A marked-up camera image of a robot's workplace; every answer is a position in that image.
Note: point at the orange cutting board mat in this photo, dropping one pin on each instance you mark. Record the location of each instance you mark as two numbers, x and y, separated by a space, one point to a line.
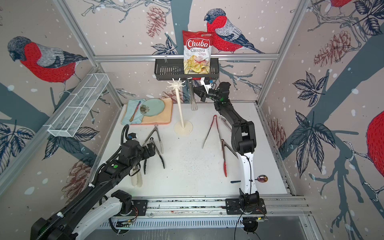
164 117

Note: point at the black steel tongs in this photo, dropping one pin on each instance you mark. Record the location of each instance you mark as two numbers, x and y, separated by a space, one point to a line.
157 153

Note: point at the dark wall basket shelf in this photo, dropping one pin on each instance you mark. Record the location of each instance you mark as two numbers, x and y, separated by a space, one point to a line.
174 69

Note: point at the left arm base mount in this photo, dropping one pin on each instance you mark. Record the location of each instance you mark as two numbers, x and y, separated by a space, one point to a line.
137 208

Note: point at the white small tongs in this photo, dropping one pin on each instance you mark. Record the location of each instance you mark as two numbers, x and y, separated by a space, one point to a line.
155 130

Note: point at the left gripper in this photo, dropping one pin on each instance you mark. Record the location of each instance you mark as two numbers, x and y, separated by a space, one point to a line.
147 154

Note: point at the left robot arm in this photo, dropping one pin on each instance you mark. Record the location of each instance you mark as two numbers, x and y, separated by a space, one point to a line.
78 219

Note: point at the thin red handled tongs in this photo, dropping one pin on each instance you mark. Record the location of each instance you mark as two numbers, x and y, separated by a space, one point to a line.
214 120

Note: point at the red tipped steel tongs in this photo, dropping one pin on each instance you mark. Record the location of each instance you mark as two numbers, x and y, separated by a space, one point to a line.
225 146

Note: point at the all steel slotted tongs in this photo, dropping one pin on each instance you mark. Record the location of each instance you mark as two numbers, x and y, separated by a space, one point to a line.
193 103

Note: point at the light green plate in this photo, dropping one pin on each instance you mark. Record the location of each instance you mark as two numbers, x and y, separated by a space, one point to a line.
152 107

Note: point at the white wire mesh shelf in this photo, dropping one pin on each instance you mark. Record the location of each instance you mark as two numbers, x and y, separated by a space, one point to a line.
81 102

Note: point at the white tipped tongs right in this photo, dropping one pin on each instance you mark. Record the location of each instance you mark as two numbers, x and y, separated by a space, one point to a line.
226 123

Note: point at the pink handled utensil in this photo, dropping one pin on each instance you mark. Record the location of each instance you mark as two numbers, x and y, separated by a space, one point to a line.
136 109

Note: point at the teal cloth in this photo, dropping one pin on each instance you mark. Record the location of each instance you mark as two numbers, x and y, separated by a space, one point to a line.
130 108

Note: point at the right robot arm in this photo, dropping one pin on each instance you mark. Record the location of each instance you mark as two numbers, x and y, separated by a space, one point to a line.
243 138

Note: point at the cream utensil rack stand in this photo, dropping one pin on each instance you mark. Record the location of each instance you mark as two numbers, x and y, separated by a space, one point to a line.
182 127

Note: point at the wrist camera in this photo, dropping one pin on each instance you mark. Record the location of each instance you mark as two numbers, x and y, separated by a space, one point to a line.
207 83
131 136

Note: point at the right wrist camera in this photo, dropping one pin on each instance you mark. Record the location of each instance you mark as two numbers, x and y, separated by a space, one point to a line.
207 83

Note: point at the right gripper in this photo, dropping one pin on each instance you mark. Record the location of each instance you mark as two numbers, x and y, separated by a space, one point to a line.
200 93

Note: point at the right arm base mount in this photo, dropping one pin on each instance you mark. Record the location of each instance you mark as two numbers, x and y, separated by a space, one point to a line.
234 207

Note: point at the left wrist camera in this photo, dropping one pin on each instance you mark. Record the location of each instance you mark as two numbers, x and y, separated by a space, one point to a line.
131 136

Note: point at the iridescent spoon dark handle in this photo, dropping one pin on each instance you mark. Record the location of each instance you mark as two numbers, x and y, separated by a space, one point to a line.
261 179

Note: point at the Chuba cassava chips bag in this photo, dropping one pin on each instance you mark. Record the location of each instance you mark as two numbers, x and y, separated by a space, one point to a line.
197 52

